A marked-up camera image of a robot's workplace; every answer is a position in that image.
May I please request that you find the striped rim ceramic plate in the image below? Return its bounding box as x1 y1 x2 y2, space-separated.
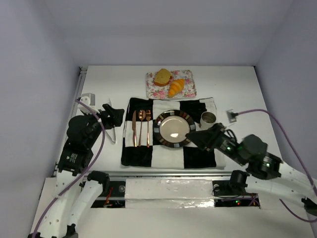
153 110 196 149

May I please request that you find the black and white checkered cloth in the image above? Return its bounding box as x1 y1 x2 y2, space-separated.
121 97 226 170

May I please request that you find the metal cup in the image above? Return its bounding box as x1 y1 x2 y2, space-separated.
200 112 217 130

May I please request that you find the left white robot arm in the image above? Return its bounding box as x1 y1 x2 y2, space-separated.
28 94 124 238

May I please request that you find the yellow bread slice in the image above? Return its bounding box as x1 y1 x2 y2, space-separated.
154 68 173 87

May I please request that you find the orange croissant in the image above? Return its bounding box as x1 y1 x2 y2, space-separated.
168 78 185 98

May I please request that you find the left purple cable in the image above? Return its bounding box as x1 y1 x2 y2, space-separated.
31 98 106 238

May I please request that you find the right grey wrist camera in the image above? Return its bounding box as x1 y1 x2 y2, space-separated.
226 110 239 123

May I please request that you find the copper fork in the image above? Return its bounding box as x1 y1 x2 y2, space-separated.
146 110 151 148

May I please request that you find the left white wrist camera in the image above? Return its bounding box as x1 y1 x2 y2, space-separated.
80 93 95 107

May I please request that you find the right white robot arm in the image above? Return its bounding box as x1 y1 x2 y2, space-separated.
186 123 317 216

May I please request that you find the copper knife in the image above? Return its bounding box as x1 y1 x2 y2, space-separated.
132 111 137 147

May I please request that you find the floral rectangular tray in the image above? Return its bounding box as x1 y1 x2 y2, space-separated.
145 69 197 100

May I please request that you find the vertical aluminium rail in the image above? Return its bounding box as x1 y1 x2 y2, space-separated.
53 66 88 176

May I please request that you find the copper spoon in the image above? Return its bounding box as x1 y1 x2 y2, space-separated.
138 110 146 146

